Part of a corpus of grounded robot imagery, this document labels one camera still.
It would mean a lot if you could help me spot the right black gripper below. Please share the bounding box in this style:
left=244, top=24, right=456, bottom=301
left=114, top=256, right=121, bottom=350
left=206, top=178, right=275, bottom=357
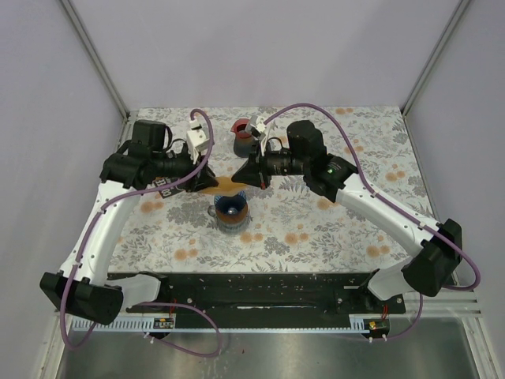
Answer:
left=232, top=138, right=309, bottom=190

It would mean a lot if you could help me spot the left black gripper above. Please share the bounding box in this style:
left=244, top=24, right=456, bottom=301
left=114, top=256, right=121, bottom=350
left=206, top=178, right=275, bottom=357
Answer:
left=153, top=145, right=219, bottom=192

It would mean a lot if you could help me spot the brown paper coffee filter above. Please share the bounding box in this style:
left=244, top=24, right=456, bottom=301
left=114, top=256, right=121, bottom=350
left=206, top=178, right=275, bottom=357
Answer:
left=200, top=176, right=247, bottom=197

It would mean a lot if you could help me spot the blue plastic coffee dripper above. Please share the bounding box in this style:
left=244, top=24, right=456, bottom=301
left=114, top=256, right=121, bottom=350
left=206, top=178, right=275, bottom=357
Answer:
left=214, top=191, right=247, bottom=216

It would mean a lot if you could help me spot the brown wooden dripper ring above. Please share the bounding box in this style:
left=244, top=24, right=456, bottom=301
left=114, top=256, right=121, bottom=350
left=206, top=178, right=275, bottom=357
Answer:
left=215, top=205, right=250, bottom=228

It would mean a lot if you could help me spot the orange coffee filter box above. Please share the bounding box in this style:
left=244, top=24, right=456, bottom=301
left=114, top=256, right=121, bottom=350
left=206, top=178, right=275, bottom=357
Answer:
left=152, top=177, right=185, bottom=199

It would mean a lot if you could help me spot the clear glass server pitcher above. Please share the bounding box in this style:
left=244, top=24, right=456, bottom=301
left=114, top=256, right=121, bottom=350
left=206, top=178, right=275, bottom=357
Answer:
left=208, top=205, right=250, bottom=235

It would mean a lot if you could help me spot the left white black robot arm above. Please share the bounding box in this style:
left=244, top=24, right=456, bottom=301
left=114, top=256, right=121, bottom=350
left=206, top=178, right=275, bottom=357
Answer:
left=39, top=114, right=217, bottom=325

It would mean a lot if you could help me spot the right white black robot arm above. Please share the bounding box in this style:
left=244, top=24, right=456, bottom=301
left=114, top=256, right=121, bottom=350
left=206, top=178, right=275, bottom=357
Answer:
left=232, top=119, right=462, bottom=313

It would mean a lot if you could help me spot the grey carafe with red rim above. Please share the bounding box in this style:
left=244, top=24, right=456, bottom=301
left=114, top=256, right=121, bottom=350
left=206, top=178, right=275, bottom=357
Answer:
left=230, top=118, right=256, bottom=158

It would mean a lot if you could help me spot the floral patterned table mat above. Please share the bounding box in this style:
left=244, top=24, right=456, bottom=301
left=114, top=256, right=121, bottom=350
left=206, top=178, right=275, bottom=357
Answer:
left=109, top=106, right=432, bottom=272

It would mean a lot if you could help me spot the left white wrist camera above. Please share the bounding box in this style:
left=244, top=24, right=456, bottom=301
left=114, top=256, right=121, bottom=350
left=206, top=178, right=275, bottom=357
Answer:
left=186, top=119, right=210, bottom=163

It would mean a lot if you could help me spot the white slotted cable duct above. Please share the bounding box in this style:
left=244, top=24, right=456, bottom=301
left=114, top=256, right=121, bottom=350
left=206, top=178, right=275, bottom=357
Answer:
left=94, top=314, right=387, bottom=336

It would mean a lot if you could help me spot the aluminium frame rail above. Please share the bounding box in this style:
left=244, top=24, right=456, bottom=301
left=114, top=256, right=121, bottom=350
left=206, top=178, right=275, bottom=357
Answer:
left=52, top=285, right=482, bottom=317

